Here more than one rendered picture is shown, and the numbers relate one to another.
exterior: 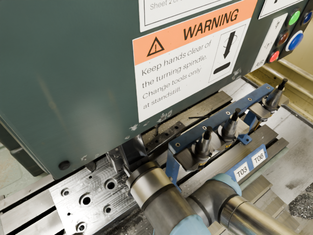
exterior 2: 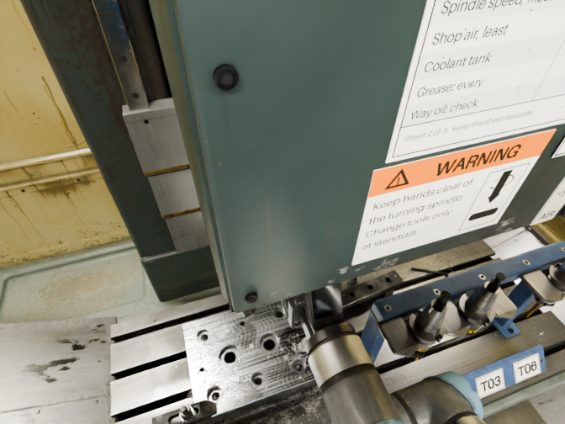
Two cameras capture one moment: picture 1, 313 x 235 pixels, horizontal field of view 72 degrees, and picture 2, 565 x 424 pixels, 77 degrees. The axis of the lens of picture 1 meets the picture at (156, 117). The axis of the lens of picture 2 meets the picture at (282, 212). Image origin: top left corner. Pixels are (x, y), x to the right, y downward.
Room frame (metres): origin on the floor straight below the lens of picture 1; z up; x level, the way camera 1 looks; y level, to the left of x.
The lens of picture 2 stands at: (-0.04, 0.02, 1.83)
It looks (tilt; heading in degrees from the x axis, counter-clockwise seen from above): 46 degrees down; 17
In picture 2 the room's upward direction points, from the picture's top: straight up
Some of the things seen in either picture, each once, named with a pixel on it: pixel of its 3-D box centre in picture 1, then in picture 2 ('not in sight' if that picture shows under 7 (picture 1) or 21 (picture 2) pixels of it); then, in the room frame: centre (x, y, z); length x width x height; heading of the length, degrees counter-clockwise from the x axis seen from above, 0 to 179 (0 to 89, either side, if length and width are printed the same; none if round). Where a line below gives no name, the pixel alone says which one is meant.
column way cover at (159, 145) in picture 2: not in sight; (235, 176); (0.68, 0.39, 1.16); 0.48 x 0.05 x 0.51; 126
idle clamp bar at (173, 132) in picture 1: (161, 141); (359, 296); (0.54, -0.03, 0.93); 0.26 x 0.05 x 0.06; 131
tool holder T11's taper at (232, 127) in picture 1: (231, 124); (484, 297); (0.39, -0.23, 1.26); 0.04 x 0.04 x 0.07
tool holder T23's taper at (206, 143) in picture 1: (204, 142); (433, 315); (0.33, -0.14, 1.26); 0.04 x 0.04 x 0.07
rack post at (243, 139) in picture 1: (251, 116); (525, 292); (0.60, -0.41, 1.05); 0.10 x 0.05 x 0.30; 36
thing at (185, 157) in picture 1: (187, 160); (398, 337); (0.30, -0.09, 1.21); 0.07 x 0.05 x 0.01; 36
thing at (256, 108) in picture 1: (260, 111); (542, 286); (0.49, -0.36, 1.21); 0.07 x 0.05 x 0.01; 36
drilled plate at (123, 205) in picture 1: (99, 194); (250, 352); (0.28, 0.21, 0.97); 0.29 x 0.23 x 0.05; 126
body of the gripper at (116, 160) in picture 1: (129, 157); (314, 309); (0.22, 0.06, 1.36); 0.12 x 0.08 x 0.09; 36
